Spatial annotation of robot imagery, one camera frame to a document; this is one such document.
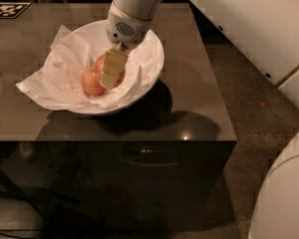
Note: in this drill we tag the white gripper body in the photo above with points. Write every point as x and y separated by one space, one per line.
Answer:
126 30

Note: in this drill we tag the black white fiducial marker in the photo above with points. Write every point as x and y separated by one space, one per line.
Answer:
11 10

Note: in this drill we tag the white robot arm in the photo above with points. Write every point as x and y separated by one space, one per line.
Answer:
266 32

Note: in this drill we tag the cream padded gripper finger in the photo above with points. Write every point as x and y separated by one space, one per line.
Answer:
114 64

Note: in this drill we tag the red apple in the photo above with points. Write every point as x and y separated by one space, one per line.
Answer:
90 81
99 66

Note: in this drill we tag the white crumpled paper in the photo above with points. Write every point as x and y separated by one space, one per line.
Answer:
57 85

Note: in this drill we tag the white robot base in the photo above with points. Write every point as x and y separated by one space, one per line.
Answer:
276 212

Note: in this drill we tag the dark glass table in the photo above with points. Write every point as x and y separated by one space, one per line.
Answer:
154 166

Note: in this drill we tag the white bowl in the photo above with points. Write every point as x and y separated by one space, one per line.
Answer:
150 57

